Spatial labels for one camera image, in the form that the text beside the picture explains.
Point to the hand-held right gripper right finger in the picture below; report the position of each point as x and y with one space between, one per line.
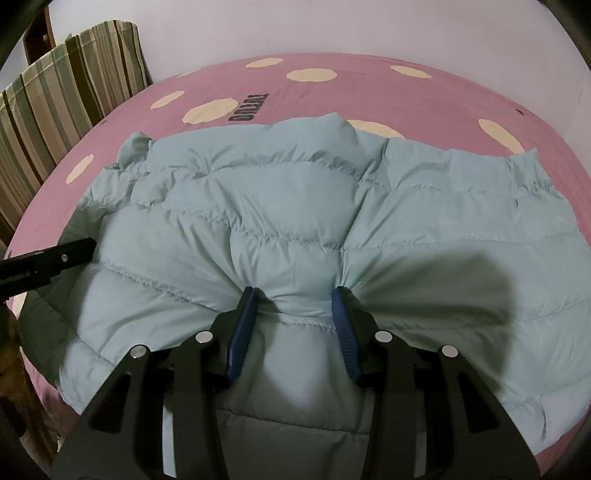
344 327

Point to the wooden headboard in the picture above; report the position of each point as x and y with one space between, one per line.
39 37

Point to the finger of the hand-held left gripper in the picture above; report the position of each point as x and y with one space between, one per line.
46 263

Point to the light green puffer jacket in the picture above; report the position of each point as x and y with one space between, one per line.
277 207

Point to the pink dotted bed sheet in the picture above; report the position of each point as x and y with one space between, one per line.
369 92

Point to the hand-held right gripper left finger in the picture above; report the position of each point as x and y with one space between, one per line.
240 332

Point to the striped pillow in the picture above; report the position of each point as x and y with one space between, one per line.
41 115
111 60

